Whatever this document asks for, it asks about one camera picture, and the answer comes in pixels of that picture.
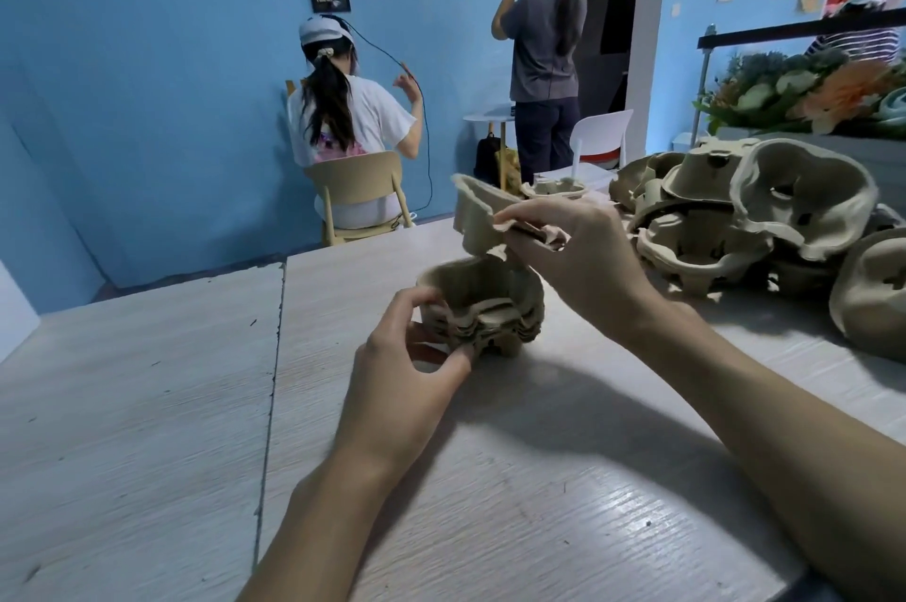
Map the person's left hand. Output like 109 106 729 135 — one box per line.
331 286 475 477

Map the black bag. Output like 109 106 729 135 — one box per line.
472 133 503 186

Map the person's right hand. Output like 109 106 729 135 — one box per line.
493 197 668 345

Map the white plastic chair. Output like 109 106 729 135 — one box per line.
534 109 635 193

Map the nested stack of cup carriers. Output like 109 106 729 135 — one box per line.
416 253 546 360

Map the black cable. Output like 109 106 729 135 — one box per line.
338 17 435 215

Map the light wooden chair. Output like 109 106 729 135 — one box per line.
303 150 419 248

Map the small round white table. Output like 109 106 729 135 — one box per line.
463 105 517 192

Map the yellow bag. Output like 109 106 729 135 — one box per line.
495 149 524 196

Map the person's left forearm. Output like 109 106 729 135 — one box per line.
235 442 420 602

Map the person's right forearm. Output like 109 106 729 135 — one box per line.
621 299 906 602

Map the single brown pulp cup carrier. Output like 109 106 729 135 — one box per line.
452 173 571 263

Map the shallow pulp cup tray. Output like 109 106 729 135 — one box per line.
521 177 590 201

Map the artificial flower arrangement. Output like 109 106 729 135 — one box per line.
693 48 906 141

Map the loose pile of pulp carriers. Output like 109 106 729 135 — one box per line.
607 137 906 363

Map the metal railing post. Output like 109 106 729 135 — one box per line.
689 24 718 144

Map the black handrail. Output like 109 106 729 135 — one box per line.
696 7 906 51

